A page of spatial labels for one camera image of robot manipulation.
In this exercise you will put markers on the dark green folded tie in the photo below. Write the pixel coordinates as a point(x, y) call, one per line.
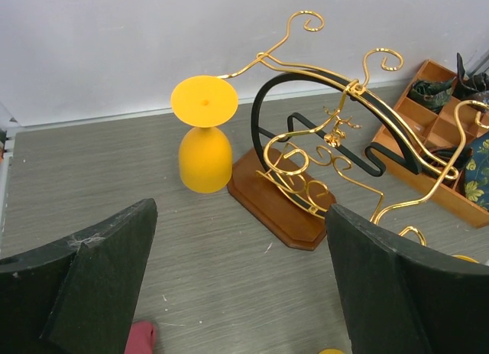
point(433, 95)

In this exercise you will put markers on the gold wine glass rack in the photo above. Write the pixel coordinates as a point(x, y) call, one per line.
point(286, 157)

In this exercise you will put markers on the orange goblet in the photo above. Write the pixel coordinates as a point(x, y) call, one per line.
point(331, 351)
point(205, 153)

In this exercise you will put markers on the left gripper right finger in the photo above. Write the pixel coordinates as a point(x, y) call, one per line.
point(398, 296)

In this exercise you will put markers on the blue floral folded tie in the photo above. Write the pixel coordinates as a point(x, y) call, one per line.
point(475, 184)

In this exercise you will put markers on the black orange folded tie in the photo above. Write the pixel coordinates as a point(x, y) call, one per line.
point(446, 153)

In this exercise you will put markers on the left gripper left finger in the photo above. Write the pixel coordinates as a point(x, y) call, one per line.
point(78, 294)

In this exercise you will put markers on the wooden compartment tray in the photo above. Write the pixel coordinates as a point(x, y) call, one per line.
point(435, 131)

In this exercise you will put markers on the dark folded napkin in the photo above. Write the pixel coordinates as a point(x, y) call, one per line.
point(473, 87)

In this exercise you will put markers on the red cloth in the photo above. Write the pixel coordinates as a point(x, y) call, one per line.
point(142, 338)

